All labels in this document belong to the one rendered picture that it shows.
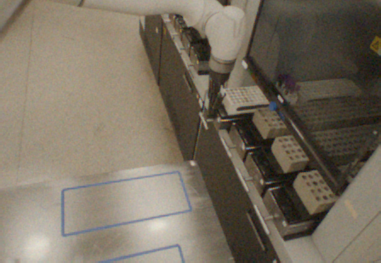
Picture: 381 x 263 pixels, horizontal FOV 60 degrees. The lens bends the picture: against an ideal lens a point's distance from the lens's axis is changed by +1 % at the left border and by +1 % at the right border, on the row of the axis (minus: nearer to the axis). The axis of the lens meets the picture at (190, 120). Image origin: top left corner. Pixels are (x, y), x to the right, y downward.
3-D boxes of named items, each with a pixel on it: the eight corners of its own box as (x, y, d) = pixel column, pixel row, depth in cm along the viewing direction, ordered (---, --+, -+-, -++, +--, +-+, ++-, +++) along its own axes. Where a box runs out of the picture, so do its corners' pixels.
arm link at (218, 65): (231, 46, 115) (228, 60, 119) (207, 47, 112) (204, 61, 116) (241, 60, 109) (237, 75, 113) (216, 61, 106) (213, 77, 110)
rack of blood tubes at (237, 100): (281, 94, 141) (287, 82, 137) (293, 109, 135) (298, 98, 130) (218, 100, 133) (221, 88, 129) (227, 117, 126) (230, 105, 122)
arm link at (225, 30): (245, 60, 109) (228, 40, 118) (257, 16, 98) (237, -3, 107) (215, 63, 105) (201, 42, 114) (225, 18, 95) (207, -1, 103)
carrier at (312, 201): (316, 215, 96) (325, 203, 92) (310, 216, 95) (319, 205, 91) (297, 183, 104) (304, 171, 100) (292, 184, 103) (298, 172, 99)
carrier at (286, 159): (291, 174, 106) (298, 162, 102) (286, 174, 106) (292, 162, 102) (275, 148, 114) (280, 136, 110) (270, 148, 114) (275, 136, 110)
